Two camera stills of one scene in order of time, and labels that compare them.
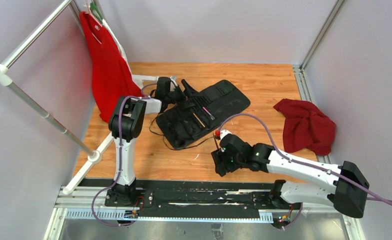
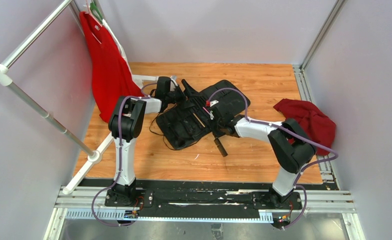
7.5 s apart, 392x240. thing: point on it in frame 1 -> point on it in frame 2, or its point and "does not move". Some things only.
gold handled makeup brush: x=201 y=122 does not move
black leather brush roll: x=183 y=124 does not move
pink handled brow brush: x=212 y=117 does not move
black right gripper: x=219 y=156 -> x=215 y=132
